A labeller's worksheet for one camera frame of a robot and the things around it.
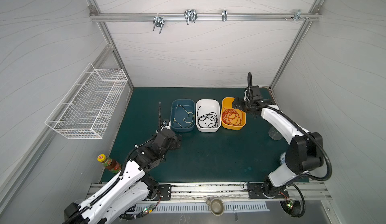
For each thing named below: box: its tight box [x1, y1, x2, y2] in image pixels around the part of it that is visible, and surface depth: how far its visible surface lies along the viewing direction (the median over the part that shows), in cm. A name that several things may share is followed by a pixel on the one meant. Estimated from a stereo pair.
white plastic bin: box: [195, 98, 222, 133], surface depth 103 cm
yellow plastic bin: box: [220, 96, 247, 131], surface depth 103 cm
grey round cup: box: [206, 196, 225, 216], surface depth 70 cm
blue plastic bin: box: [170, 98, 196, 133], surface depth 105 cm
